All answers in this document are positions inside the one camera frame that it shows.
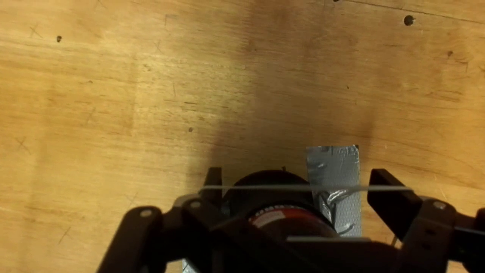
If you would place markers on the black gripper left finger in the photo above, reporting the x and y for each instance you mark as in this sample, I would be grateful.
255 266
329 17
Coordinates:
152 237

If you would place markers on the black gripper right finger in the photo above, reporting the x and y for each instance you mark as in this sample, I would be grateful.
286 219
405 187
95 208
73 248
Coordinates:
429 228

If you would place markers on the thin grey elastic band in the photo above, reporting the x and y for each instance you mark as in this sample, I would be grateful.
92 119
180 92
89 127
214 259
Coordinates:
282 187

